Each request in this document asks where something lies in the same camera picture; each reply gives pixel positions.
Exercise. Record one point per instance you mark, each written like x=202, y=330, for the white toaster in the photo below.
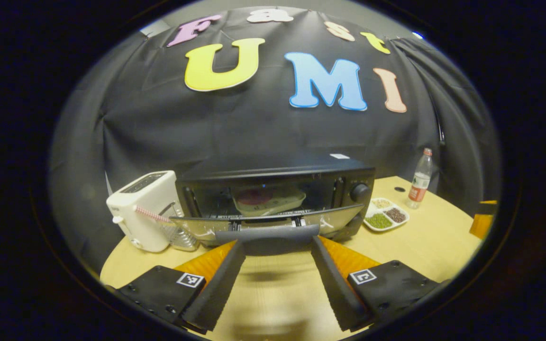
x=135, y=213

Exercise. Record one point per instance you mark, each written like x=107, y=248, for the cream cherry print plate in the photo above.
x=277, y=204

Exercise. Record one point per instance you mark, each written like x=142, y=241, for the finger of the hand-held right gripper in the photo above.
x=488, y=207
x=481, y=226

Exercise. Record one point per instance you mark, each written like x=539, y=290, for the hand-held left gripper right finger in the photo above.
x=337, y=289

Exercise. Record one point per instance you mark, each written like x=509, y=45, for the pink ham slice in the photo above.
x=256, y=196

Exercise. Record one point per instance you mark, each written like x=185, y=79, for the black electric oven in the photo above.
x=277, y=170

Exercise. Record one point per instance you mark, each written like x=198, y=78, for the clear plastic water bottle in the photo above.
x=419, y=184

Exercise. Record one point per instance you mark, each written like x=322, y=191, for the red white striped straw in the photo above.
x=152, y=215

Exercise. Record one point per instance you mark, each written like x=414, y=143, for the black backdrop cloth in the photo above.
x=159, y=123

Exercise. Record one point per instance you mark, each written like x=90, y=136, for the clear glass cup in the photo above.
x=183, y=237

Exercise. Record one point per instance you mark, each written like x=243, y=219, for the white divided bean tray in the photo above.
x=386, y=215

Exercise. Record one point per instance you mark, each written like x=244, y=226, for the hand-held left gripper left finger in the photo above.
x=216, y=289

